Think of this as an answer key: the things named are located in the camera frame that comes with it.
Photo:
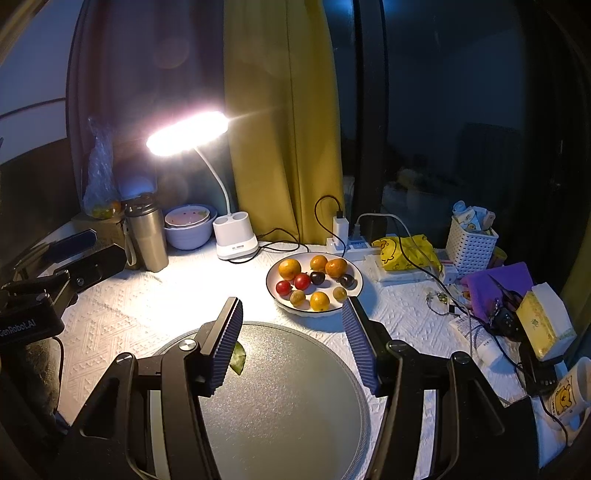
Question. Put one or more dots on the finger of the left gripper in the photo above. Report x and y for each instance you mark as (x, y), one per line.
(96, 267)
(71, 246)

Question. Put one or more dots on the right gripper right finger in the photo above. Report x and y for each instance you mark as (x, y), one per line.
(368, 341)

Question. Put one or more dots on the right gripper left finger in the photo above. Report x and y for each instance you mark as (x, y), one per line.
(216, 341)

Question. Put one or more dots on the small yellow-green fruit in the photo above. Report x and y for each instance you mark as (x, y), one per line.
(340, 294)

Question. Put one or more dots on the orange kumquat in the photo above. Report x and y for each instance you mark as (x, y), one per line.
(320, 301)
(318, 263)

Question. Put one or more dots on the large orange tangerine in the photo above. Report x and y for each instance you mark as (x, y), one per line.
(336, 267)

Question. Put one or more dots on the red cherry tomato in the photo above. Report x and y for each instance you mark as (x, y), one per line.
(284, 288)
(302, 281)

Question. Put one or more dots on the orange with leaf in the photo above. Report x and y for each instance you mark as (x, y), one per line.
(289, 269)

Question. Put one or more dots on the tan kiwi-like fruit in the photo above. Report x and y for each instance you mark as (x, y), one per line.
(297, 297)

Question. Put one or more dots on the green leaf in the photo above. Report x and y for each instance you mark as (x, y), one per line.
(238, 358)

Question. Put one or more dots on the steel tumbler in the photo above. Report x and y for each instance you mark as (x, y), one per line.
(146, 223)

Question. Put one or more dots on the clear plastic bag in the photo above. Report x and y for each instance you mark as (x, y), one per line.
(100, 199)

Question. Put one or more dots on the white flat box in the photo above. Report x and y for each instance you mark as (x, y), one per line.
(372, 266)

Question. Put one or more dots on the lavender bowl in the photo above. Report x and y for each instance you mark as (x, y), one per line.
(189, 227)

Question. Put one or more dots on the white bowl with dark rim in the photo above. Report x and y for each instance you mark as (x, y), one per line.
(313, 284)

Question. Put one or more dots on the round grey glass tray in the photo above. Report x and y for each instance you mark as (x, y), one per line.
(295, 412)

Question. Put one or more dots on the white power strip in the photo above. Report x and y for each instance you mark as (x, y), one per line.
(357, 250)

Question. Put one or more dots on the yellow duck snack bag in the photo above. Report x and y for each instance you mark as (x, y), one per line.
(407, 253)

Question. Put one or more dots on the white cream tube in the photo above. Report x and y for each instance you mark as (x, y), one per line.
(479, 342)

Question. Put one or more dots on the white charger plug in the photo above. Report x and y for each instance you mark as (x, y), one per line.
(340, 227)

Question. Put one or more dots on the purple cloth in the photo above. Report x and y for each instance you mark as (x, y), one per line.
(487, 286)

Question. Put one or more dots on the white perforated basket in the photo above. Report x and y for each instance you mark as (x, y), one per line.
(470, 251)

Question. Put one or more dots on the yellow tissue box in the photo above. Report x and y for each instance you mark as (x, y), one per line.
(546, 322)

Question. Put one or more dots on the white duck mug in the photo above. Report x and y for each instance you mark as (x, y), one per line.
(571, 396)

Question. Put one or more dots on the yellow curtain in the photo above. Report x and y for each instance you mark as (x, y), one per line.
(281, 97)

